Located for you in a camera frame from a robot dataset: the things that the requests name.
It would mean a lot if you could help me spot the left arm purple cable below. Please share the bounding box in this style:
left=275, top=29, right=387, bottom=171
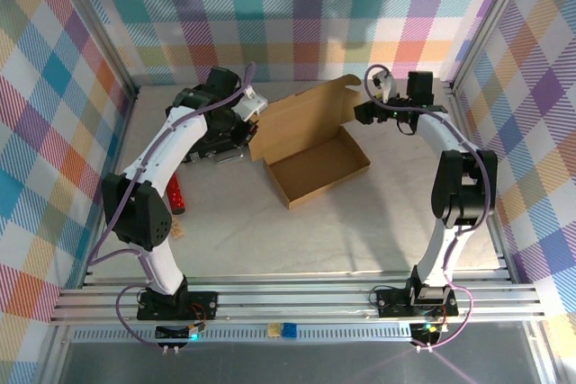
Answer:
left=87, top=62, right=258, bottom=353

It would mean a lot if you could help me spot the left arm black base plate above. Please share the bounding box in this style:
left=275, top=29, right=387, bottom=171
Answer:
left=136, top=289, right=220, bottom=322

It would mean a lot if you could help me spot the aluminium extrusion frame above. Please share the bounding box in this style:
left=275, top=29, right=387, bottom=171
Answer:
left=38, top=0, right=563, bottom=384

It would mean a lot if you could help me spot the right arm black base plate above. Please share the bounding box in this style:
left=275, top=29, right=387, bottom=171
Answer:
left=376, top=287, right=460, bottom=318

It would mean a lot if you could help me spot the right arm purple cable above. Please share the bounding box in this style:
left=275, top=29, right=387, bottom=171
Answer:
left=364, top=63, right=492, bottom=353

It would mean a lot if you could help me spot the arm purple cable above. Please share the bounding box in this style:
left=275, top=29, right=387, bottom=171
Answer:
left=87, top=62, right=258, bottom=353
left=364, top=63, right=492, bottom=353

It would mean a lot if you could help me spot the brown cardboard box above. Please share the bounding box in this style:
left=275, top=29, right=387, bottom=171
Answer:
left=247, top=74, right=371, bottom=210

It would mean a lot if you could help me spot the red cylindrical bottle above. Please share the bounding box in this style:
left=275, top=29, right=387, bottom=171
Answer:
left=166, top=174, right=188, bottom=217

